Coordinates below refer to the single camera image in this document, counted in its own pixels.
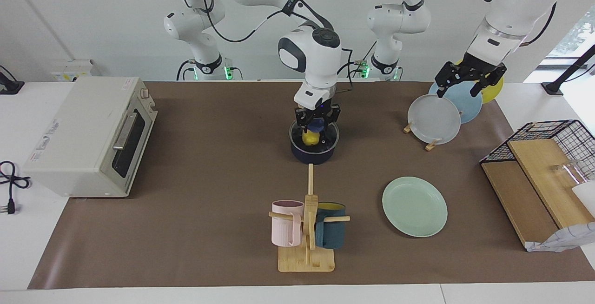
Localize green plate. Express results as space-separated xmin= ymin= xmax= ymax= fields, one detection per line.
xmin=382 ymin=176 xmax=448 ymax=238

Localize black right base cable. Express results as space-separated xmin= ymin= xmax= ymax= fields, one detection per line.
xmin=176 ymin=59 xmax=196 ymax=81

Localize light blue plate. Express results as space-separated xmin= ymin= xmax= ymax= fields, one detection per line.
xmin=429 ymin=81 xmax=483 ymax=124

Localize teal mug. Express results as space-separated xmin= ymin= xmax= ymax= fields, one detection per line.
xmin=314 ymin=202 xmax=347 ymax=249

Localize light wooden shelf board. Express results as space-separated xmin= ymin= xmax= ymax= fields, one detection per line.
xmin=508 ymin=139 xmax=595 ymax=229

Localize white checked cloth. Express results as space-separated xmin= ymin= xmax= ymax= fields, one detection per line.
xmin=525 ymin=222 xmax=595 ymax=252

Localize white power strip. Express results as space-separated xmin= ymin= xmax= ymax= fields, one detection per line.
xmin=50 ymin=59 xmax=100 ymax=83

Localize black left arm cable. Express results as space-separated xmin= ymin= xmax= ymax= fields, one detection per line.
xmin=421 ymin=0 xmax=557 ymax=47

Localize black power cable with plug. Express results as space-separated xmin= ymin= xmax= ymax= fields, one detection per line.
xmin=0 ymin=161 xmax=32 ymax=215

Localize wooden plate rack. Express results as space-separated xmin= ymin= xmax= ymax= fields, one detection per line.
xmin=403 ymin=117 xmax=442 ymax=152

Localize yellow plate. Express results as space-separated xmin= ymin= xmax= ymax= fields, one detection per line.
xmin=453 ymin=59 xmax=504 ymax=105

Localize black base cable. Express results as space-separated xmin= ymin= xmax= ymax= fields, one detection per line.
xmin=334 ymin=40 xmax=378 ymax=79
xmin=176 ymin=59 xmax=196 ymax=81

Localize pink mug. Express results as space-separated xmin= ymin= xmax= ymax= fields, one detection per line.
xmin=271 ymin=200 xmax=305 ymax=247

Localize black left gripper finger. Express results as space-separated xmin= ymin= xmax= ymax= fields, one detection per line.
xmin=469 ymin=64 xmax=507 ymax=98
xmin=434 ymin=62 xmax=458 ymax=99

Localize black left base cable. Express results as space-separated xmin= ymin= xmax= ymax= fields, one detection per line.
xmin=334 ymin=40 xmax=378 ymax=79

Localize wooden mug tree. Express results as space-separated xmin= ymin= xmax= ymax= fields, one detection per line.
xmin=268 ymin=164 xmax=350 ymax=273

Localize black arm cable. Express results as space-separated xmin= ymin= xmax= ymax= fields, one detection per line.
xmin=421 ymin=0 xmax=557 ymax=47
xmin=177 ymin=0 xmax=356 ymax=93

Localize white cup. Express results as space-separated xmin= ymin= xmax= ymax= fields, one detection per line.
xmin=572 ymin=181 xmax=595 ymax=216

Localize clear glass cup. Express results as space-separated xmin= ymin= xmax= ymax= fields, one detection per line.
xmin=550 ymin=159 xmax=585 ymax=188

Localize black clamp mount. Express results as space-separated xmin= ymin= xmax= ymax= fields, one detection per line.
xmin=0 ymin=65 xmax=25 ymax=94

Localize dark blue pot with handle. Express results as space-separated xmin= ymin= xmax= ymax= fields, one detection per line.
xmin=289 ymin=118 xmax=340 ymax=165

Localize brown table mat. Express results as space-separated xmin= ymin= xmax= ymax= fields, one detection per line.
xmin=27 ymin=81 xmax=595 ymax=290

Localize glass lid with blue knob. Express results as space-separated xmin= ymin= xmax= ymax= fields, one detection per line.
xmin=289 ymin=117 xmax=340 ymax=155

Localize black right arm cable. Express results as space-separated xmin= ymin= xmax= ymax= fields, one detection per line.
xmin=177 ymin=0 xmax=356 ymax=93

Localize white toaster oven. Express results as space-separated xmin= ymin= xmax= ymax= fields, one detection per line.
xmin=22 ymin=76 xmax=159 ymax=198

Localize black wire basket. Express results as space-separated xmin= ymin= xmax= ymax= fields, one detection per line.
xmin=480 ymin=119 xmax=595 ymax=181

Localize black stand with slanted pole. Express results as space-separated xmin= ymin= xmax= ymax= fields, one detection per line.
xmin=542 ymin=44 xmax=595 ymax=95

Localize grey plate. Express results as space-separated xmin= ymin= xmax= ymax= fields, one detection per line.
xmin=408 ymin=94 xmax=462 ymax=145

